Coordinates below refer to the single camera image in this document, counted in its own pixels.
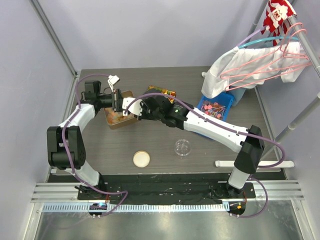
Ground gold tin of popsicle candies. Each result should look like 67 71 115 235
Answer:
103 89 139 130

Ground clear glass jar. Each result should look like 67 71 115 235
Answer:
174 139 192 159

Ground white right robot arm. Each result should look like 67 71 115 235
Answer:
128 90 264 198

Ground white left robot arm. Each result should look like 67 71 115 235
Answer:
46 80 123 200

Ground dark tin of star candies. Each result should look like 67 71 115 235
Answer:
145 85 177 97

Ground round gold jar lid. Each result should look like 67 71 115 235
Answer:
132 150 151 168

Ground blue bin of lollipops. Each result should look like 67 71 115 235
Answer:
197 92 235 122

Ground grey blue cloth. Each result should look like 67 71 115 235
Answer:
228 88 246 107

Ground white shirt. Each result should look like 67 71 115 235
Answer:
201 41 311 98

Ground grey clothes rack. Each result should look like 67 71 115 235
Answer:
249 0 320 146

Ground teal hanger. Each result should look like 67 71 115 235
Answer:
238 36 289 49

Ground red white cloth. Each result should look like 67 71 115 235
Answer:
261 0 297 37

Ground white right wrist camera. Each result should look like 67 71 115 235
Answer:
122 97 143 116

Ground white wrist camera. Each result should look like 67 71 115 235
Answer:
107 75 120 92
122 97 143 116

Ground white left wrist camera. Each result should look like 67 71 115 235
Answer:
107 75 120 92

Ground pink wire hanger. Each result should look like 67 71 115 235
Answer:
219 22 311 92

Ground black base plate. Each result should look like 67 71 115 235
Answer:
77 173 256 201

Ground aluminium frame rail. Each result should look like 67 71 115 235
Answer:
31 180 304 205

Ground aluminium corner post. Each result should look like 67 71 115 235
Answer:
29 0 77 78

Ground slotted cable duct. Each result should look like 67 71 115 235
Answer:
42 202 230 213

